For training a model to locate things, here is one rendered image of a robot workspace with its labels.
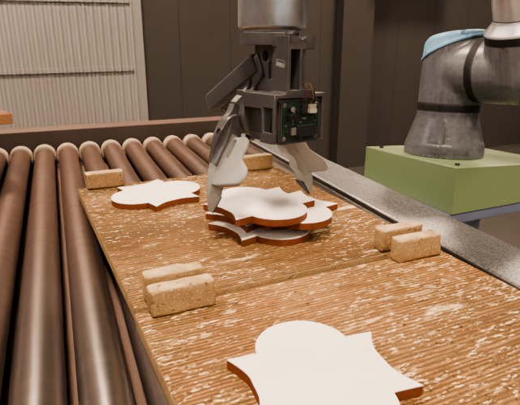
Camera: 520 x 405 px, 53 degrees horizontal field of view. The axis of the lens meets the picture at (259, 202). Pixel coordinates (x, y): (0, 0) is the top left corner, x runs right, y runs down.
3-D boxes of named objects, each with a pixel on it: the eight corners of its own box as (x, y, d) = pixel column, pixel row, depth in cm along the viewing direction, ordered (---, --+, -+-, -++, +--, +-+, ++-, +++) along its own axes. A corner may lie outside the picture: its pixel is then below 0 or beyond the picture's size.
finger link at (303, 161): (333, 202, 65) (301, 146, 59) (301, 191, 69) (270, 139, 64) (348, 185, 65) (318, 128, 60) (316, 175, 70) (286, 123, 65)
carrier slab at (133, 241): (274, 173, 97) (274, 165, 97) (428, 255, 62) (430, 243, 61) (78, 198, 83) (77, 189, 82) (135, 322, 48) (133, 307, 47)
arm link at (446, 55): (440, 101, 109) (448, 34, 106) (501, 105, 99) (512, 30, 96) (403, 101, 102) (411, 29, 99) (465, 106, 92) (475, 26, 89)
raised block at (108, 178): (122, 184, 85) (120, 167, 84) (124, 186, 84) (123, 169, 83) (85, 188, 83) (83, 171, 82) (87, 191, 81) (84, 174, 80)
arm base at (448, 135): (450, 147, 113) (456, 101, 110) (501, 159, 99) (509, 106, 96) (389, 148, 108) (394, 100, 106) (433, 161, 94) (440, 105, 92)
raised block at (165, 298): (210, 296, 49) (209, 270, 48) (217, 305, 47) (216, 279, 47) (146, 310, 47) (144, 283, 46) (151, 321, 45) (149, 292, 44)
